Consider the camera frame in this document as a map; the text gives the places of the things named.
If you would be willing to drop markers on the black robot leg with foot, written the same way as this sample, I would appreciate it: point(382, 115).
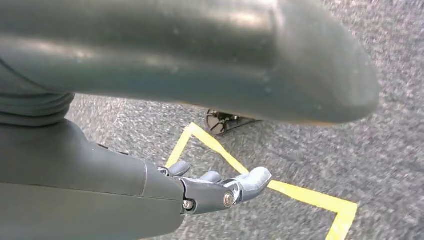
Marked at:
point(222, 122)

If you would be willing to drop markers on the yellow floor tape square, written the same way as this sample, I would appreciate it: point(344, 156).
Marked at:
point(298, 195)

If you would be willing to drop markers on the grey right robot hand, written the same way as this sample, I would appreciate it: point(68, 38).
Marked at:
point(82, 192)

